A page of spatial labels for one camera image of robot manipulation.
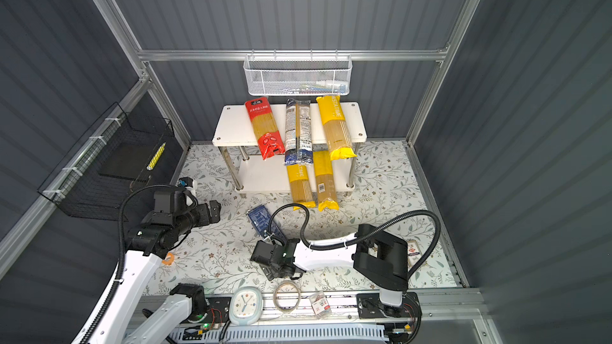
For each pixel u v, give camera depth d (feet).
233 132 2.51
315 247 1.72
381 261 1.52
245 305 2.37
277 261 2.02
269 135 2.28
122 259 1.49
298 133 2.37
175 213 1.83
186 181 2.16
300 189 3.06
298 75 4.06
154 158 2.53
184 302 2.02
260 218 2.99
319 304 2.37
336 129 2.42
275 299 2.47
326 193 2.97
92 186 2.27
